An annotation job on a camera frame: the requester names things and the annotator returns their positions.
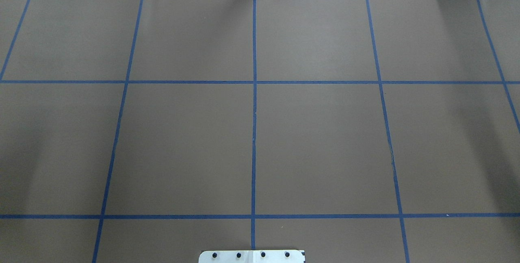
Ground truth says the brown paper table cover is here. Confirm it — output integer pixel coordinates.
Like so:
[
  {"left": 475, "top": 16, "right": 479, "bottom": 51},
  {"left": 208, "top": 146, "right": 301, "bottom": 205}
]
[{"left": 0, "top": 0, "right": 519, "bottom": 263}]

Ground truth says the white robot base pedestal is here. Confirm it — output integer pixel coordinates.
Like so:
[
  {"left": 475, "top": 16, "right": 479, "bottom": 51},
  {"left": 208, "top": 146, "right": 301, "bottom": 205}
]
[{"left": 198, "top": 249, "right": 306, "bottom": 263}]

